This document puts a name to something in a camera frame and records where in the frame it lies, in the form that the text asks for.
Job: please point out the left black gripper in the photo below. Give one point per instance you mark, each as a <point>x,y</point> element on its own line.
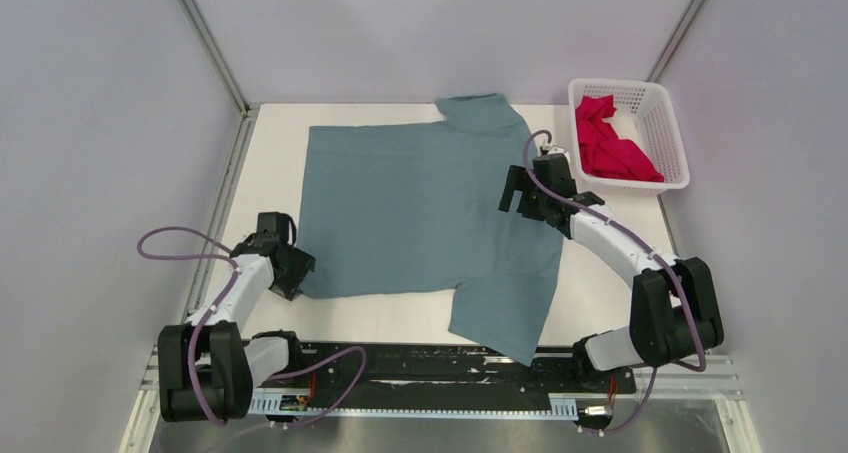
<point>303,263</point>

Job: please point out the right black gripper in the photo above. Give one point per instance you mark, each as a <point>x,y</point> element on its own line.
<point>519,179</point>

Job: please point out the teal blue t-shirt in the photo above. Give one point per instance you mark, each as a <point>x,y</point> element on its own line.
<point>414,208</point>

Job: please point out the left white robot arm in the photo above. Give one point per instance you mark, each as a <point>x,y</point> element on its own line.
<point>207,370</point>

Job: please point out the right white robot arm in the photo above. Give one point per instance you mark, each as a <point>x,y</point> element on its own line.
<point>674,311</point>

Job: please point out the red t-shirt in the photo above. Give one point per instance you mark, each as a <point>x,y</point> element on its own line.
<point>603,152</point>

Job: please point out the white plastic basket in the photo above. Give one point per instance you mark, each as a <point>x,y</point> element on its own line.
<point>644,114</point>

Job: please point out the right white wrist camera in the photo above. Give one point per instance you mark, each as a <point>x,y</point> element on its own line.
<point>552,149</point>

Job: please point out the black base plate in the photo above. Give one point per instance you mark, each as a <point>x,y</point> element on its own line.
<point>391,375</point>

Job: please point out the right corner metal post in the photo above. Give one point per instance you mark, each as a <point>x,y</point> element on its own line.
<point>675,40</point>

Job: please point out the corner metal post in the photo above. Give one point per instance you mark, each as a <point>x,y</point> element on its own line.
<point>214,53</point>
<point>675,40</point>

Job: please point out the slotted cable duct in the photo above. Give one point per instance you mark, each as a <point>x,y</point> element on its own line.
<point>277,404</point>

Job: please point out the left corner metal post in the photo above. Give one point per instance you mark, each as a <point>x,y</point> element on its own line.
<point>214,53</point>

